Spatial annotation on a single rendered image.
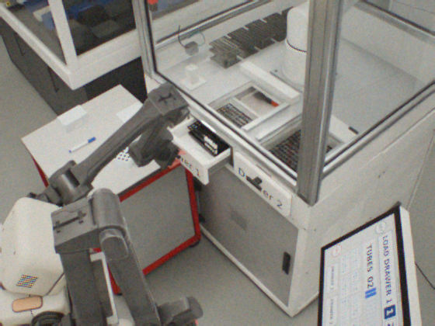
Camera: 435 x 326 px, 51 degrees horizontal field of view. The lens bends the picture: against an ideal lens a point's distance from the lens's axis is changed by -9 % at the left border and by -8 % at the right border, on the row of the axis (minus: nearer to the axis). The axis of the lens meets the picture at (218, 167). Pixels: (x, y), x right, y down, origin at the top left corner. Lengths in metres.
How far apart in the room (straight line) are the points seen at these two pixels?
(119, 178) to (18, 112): 1.99
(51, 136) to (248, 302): 1.27
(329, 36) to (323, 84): 0.15
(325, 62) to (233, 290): 1.57
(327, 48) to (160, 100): 0.45
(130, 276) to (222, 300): 1.60
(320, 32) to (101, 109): 1.43
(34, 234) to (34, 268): 0.08
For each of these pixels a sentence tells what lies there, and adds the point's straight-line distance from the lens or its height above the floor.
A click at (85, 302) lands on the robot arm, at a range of 1.02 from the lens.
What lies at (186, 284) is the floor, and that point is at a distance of 2.60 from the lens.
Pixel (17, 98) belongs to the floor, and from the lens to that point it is 4.07.
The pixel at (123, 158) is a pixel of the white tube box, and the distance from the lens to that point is 2.09.
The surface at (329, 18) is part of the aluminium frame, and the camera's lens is 1.20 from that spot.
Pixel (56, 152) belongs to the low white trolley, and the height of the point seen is 0.76.
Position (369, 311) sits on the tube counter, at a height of 1.11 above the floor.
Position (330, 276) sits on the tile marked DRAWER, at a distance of 1.47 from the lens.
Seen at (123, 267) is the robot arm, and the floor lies 1.48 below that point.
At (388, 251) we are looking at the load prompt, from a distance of 1.35.
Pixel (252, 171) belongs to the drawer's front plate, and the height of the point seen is 0.91.
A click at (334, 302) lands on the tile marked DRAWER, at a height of 1.01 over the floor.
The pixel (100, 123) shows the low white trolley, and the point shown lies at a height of 0.76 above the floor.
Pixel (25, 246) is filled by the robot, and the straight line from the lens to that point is 1.15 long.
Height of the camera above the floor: 2.25
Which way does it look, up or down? 47 degrees down
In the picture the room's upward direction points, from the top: 4 degrees counter-clockwise
